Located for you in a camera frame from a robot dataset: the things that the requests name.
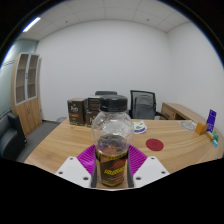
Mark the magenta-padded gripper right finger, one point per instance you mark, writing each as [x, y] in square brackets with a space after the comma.
[150, 170]

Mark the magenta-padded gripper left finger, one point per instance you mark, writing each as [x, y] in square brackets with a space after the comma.
[74, 170]

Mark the clear black-capped drink bottle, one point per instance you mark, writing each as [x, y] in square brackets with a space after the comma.
[112, 133]

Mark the flat round red coaster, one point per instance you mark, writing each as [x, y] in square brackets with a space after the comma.
[154, 144]

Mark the grey waste bin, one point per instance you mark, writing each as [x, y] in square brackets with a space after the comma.
[61, 119]

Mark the tall dark brown box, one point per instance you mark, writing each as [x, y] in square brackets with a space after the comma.
[76, 111]

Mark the wooden side desk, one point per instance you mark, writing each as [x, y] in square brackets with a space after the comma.
[178, 111]

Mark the black mesh office chair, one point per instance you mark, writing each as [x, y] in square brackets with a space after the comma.
[132, 106]

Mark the small tan box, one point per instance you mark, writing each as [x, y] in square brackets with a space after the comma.
[210, 135]

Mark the small blue box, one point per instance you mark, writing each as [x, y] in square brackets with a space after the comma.
[215, 143]

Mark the flat dark brown box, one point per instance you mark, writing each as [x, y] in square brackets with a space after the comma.
[93, 102]

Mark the black leather armchair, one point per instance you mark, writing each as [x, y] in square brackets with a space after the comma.
[10, 138]

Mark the wooden shelf cabinet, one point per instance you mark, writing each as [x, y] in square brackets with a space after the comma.
[28, 115]

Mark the purple standing card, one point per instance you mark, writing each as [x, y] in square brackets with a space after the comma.
[211, 120]

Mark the ceiling light panel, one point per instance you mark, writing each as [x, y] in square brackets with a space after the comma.
[31, 24]

